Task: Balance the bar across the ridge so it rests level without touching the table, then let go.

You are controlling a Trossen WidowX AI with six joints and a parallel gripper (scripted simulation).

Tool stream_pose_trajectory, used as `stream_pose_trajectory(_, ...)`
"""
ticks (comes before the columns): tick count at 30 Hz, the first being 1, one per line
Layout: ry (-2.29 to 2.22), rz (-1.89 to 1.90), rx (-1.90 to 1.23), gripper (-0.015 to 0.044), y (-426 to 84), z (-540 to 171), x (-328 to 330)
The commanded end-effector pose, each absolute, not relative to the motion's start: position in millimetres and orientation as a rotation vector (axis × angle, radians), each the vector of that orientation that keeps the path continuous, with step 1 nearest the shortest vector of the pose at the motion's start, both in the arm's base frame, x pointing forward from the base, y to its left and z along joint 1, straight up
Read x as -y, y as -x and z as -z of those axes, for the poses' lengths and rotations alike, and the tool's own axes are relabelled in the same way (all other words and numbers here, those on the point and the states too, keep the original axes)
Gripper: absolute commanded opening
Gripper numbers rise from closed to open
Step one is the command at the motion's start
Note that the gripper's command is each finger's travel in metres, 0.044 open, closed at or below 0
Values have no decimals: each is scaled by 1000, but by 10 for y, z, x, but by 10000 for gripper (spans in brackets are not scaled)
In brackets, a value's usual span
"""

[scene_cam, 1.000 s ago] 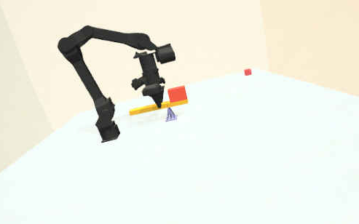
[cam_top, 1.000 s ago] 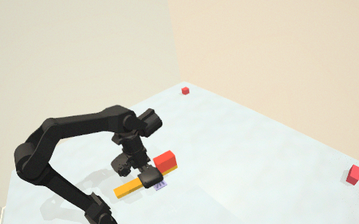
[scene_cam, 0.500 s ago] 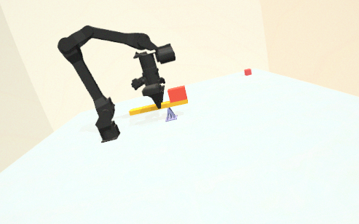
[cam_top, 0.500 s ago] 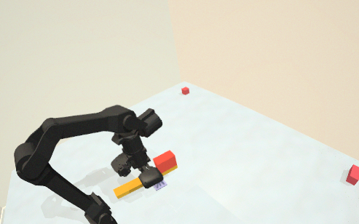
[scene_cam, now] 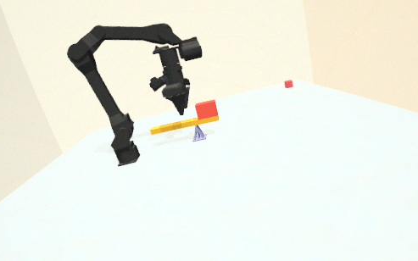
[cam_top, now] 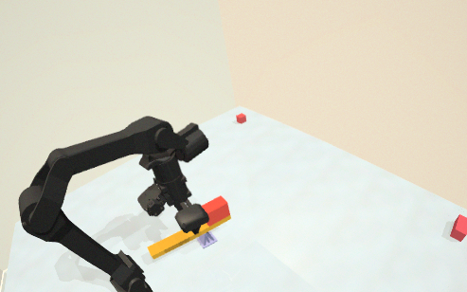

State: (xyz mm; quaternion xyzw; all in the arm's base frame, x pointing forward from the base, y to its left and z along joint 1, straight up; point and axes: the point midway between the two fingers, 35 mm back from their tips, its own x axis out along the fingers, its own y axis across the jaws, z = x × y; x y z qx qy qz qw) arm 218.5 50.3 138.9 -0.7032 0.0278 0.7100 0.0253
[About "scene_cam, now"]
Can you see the small red cube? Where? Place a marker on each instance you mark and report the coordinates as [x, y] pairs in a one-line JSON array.
[[288, 84]]

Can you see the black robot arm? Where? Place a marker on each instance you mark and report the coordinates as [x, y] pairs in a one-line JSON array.
[[81, 56]]

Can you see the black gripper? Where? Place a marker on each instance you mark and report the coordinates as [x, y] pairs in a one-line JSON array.
[[176, 91]]

